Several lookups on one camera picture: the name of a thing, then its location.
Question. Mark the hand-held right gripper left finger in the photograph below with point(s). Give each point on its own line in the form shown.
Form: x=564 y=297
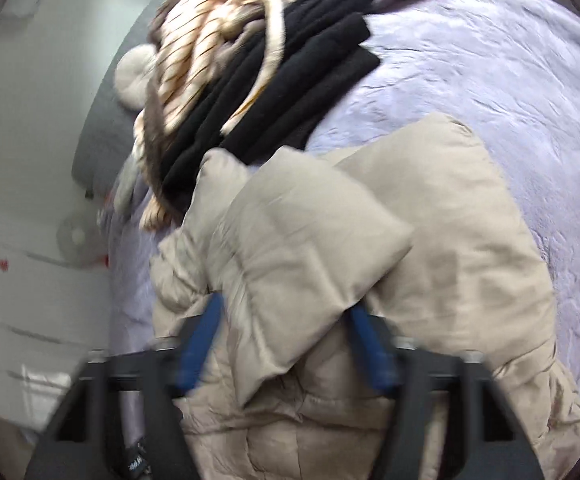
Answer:
x=201 y=342

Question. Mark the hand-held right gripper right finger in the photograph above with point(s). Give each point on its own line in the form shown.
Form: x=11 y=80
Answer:
x=370 y=352

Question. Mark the beige puffer jacket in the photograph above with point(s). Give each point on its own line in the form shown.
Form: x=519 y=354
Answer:
x=310 y=240

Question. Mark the white electric fan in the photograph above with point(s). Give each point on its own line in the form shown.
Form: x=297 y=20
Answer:
x=77 y=236

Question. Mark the pale grey plush cloth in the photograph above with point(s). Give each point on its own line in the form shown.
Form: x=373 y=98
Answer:
x=124 y=185

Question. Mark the white cabinet with red flowers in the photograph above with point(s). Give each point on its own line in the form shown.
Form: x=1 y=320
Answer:
x=20 y=310

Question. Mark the white fluffy pompom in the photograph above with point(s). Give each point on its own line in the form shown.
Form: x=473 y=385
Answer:
x=132 y=75

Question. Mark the lavender embossed blanket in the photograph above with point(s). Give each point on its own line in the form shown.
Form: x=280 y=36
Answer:
x=495 y=85

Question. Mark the cream striped garment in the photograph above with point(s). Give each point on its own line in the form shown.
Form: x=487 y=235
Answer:
x=190 y=40

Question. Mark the black knit garment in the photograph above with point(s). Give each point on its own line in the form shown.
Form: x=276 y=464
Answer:
x=320 y=45

